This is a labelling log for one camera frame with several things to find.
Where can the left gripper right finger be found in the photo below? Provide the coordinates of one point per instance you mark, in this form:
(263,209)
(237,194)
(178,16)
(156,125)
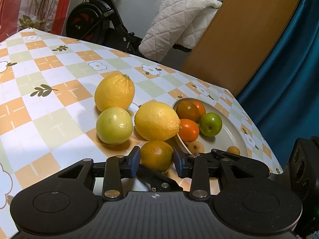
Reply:
(226,167)

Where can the small tan loquat left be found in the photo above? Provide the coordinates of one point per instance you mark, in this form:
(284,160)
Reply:
(195,147)

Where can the red printed backdrop cloth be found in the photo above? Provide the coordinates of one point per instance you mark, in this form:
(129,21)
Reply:
(44,15)

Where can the orange tangerine back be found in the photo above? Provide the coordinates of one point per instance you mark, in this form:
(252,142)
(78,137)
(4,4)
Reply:
(201,109)

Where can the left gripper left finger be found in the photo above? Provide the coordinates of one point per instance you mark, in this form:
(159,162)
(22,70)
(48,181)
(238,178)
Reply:
(82,175)

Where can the orange tangerine front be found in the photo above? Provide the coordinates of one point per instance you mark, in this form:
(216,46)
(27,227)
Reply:
(189,130)

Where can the small green apple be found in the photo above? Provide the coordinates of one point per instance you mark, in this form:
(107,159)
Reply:
(210,124)

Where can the green-speckled orange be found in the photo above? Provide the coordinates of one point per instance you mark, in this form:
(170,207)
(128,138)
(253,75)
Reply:
(157,156)

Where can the white quilted blanket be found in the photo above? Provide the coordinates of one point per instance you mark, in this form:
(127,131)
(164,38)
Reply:
(178,22)

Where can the pale green apple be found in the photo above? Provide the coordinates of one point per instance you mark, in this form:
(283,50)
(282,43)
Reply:
(114,126)

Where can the dark red-green tomato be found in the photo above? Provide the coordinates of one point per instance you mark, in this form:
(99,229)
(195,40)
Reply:
(187,110)

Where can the yellow lemon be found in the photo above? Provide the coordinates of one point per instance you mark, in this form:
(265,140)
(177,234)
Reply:
(155,120)
(116,90)

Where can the checkered floral tablecloth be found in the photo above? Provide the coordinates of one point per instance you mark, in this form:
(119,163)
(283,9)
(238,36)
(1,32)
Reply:
(48,112)

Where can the small tan loquat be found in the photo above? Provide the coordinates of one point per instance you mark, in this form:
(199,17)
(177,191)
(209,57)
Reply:
(234,150)
(195,147)

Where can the orange tangerine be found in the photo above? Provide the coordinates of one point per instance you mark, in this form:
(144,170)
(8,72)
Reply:
(201,109)
(189,130)

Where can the teal blue curtain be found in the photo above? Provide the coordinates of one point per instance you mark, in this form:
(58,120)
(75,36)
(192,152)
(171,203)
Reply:
(282,96)

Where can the black exercise bike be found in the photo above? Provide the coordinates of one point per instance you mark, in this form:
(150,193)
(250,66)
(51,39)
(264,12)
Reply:
(99,22)

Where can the small tan loquat right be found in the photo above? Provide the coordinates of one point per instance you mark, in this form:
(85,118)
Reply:
(234,150)

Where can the brown wooden board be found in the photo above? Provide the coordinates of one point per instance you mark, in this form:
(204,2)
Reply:
(238,40)

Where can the white round plate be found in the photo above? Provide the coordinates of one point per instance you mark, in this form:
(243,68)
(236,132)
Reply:
(228,136)

